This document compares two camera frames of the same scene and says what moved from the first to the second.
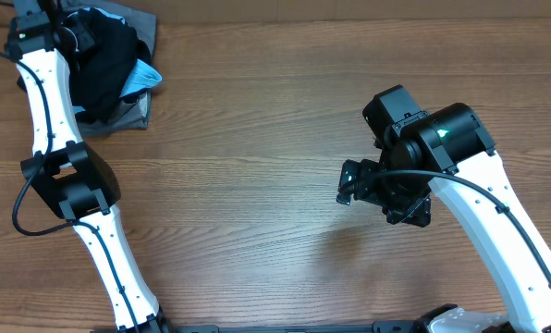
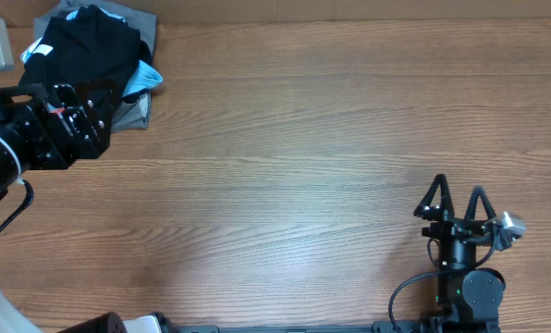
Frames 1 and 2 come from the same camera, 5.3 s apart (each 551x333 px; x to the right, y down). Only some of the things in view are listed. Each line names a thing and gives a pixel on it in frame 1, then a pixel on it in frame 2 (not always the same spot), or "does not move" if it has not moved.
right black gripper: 415,208 to 468,225
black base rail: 295,327 does not move
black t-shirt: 107,51 does not move
